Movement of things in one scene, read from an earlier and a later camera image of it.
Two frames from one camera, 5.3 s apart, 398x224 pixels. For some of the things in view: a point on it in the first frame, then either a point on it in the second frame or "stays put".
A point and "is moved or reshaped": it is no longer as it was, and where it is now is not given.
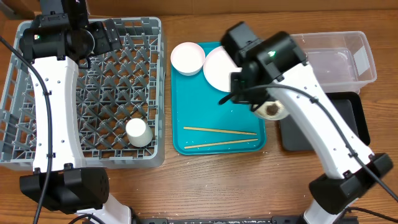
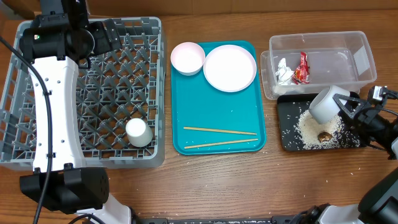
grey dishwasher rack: [114, 88] stays put
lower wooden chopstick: [221, 144] stays put
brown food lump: [272, 109] is moved or reshaped
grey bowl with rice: [273, 110] is moved or reshaped
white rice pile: [262, 109] is moved or reshaped
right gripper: [237, 84] -> [359, 109]
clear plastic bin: [342, 61] stays put
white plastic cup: [139, 134] stays put
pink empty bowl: [188, 58] stays put
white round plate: [218, 66] stays put
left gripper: [104, 46] stays put
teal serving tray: [201, 126] stays put
